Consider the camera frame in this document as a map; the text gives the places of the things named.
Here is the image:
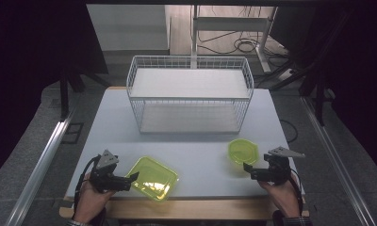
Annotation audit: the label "black square floor frame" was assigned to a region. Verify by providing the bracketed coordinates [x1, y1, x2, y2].
[61, 121, 85, 145]

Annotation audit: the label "thin black floor cable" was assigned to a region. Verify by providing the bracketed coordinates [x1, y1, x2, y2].
[279, 119, 300, 144]

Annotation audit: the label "white power strip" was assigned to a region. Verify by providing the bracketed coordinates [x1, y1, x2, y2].
[276, 68, 295, 83]

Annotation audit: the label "white metal desk frame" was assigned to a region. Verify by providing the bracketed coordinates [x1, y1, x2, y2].
[190, 5, 279, 73]

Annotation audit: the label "person's left hand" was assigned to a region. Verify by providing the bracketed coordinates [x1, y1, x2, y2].
[73, 173, 116, 225]

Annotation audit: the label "yellow-green rectangular plastic tray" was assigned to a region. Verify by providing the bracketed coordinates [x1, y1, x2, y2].
[124, 155, 180, 202]

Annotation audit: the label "dark curtain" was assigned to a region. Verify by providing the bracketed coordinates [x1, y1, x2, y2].
[0, 0, 109, 183]
[270, 0, 377, 182]

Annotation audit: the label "white cabinet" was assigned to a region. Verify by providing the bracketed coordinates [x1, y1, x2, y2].
[86, 4, 172, 57]

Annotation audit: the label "black cables on floor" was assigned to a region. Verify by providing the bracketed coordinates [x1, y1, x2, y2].
[197, 5, 289, 59]

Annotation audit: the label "hand-held gripper black cable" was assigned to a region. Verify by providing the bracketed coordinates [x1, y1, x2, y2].
[72, 154, 100, 220]
[289, 169, 304, 216]

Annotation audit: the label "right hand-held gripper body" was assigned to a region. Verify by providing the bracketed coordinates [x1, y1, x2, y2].
[254, 146, 305, 186]

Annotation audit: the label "right hand-held gripper black cable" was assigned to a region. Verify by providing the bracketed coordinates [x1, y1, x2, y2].
[289, 169, 304, 216]

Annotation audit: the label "left hand-held gripper black cable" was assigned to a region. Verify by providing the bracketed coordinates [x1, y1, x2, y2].
[72, 154, 100, 220]

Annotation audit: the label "yellow-green round plastic bowl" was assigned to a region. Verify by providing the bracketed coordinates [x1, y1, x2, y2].
[227, 138, 260, 167]

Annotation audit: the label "aluminium rail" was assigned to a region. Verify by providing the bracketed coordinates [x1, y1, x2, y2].
[4, 106, 77, 226]
[300, 95, 372, 226]

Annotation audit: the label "black metal stand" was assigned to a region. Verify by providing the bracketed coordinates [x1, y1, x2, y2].
[258, 8, 351, 126]
[58, 67, 111, 121]

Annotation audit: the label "white wire shelf rack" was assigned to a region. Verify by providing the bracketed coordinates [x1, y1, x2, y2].
[125, 55, 254, 136]

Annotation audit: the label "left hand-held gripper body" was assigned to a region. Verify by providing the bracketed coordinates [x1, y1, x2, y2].
[88, 149, 129, 193]

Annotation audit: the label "person's right hand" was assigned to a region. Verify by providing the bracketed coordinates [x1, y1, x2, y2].
[258, 174, 302, 218]

